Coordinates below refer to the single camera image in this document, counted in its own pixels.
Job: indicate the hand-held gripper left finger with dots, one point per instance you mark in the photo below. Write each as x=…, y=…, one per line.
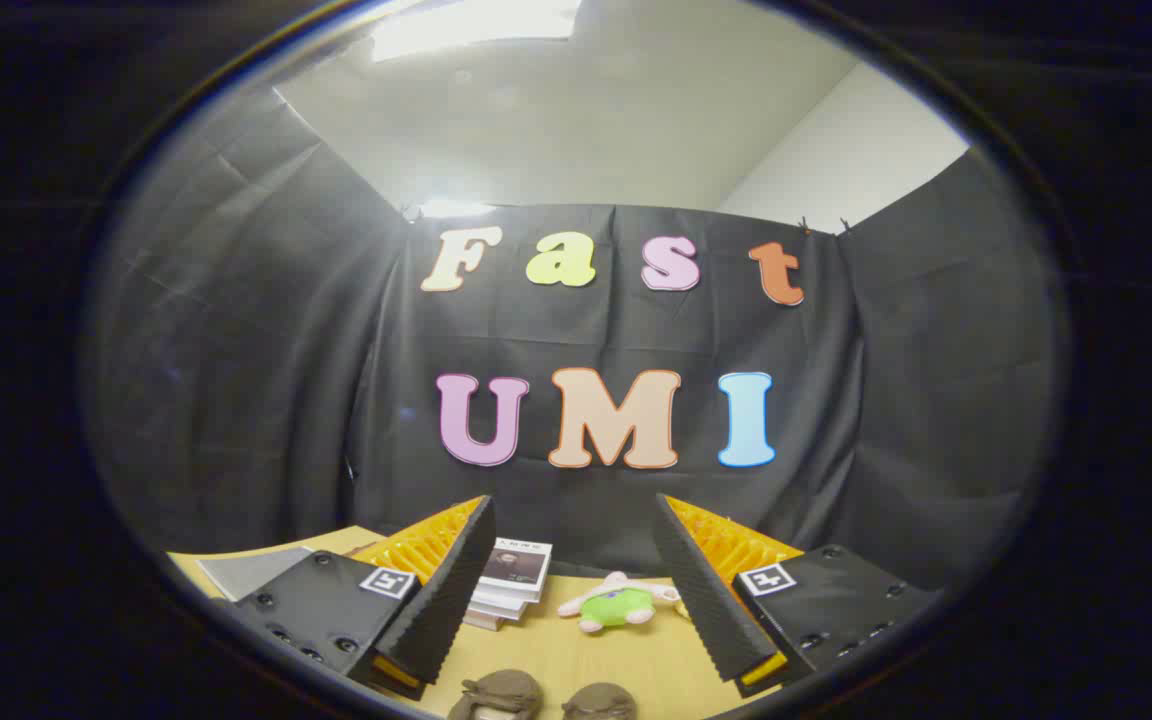
x=446, y=600

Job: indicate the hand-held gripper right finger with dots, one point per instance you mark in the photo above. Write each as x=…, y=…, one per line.
x=701, y=600

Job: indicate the brown fuzzy shoe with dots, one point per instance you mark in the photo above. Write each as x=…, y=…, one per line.
x=496, y=695
x=599, y=703

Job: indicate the grey fabric storage box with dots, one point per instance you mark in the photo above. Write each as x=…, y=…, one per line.
x=251, y=570

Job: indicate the beige thick book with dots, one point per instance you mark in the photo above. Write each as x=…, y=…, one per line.
x=484, y=619

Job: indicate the white plain book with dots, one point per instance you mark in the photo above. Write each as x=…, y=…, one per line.
x=501, y=603

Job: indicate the green and pink plush toy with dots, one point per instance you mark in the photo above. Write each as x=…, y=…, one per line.
x=618, y=606

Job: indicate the ceiling light panel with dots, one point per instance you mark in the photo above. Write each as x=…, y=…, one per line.
x=476, y=25

